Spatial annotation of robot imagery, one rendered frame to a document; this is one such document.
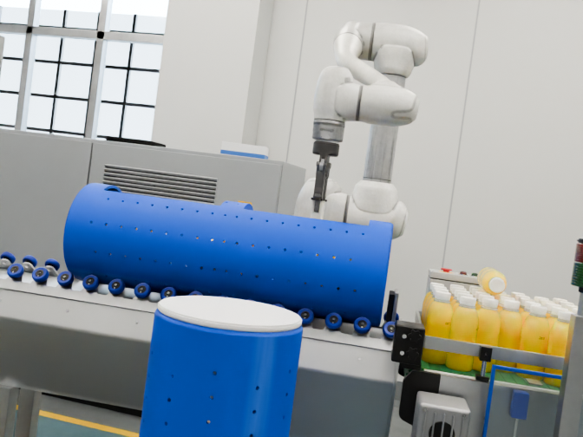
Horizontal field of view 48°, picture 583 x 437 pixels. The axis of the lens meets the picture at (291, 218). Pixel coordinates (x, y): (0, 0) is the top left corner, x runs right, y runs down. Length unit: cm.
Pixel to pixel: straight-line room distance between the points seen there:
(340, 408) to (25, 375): 89
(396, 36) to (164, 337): 148
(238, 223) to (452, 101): 296
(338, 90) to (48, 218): 237
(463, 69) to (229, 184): 190
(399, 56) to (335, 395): 118
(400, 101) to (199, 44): 295
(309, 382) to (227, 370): 61
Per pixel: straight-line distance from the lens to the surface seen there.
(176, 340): 119
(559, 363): 169
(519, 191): 448
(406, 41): 236
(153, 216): 181
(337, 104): 185
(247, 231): 173
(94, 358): 192
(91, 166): 375
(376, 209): 229
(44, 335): 196
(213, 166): 343
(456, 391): 165
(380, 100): 184
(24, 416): 225
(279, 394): 123
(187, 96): 461
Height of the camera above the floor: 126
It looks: 2 degrees down
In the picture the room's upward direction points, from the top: 8 degrees clockwise
